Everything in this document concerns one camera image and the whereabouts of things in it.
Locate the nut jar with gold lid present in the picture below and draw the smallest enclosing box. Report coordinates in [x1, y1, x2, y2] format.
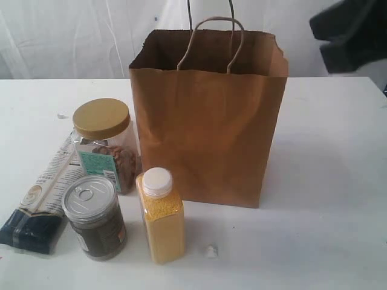
[71, 98, 141, 195]

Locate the blue white spaghetti packet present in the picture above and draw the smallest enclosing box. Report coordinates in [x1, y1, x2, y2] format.
[1, 137, 83, 254]

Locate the large brown paper shopping bag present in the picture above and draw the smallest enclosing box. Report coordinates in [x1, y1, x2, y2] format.
[129, 16, 288, 208]

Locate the yellow millet bottle white cap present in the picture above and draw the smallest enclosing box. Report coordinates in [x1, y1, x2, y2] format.
[136, 167, 186, 264]

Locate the dark jar with metal lid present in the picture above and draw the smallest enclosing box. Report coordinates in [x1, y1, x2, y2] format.
[62, 175, 127, 260]

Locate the white paper ball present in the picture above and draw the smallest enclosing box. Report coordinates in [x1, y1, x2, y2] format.
[205, 243, 218, 259]

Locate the white backdrop curtain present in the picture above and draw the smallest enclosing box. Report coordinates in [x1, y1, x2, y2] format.
[0, 0, 387, 81]

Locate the small white paper scrap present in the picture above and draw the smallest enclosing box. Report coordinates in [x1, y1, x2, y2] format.
[57, 114, 68, 120]

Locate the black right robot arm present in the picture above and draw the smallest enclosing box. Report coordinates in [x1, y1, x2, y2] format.
[309, 0, 386, 74]

